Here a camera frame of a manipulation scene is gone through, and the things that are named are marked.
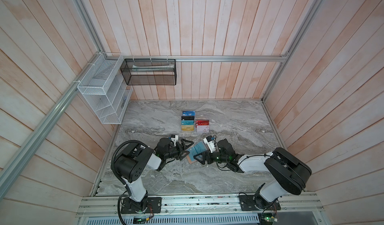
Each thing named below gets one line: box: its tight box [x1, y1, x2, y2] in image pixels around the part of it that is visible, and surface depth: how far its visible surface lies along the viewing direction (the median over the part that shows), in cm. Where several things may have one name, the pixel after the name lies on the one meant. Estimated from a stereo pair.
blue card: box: [182, 111, 196, 117], surface depth 101 cm
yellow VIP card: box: [181, 125, 194, 131], surface depth 103 cm
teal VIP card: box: [181, 120, 195, 126], surface depth 102 cm
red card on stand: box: [195, 120, 210, 128], surface depth 103 cm
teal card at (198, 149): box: [187, 141, 208, 161], surface depth 94 cm
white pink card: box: [196, 125, 210, 133], surface depth 103 cm
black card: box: [181, 116, 195, 121], surface depth 102 cm
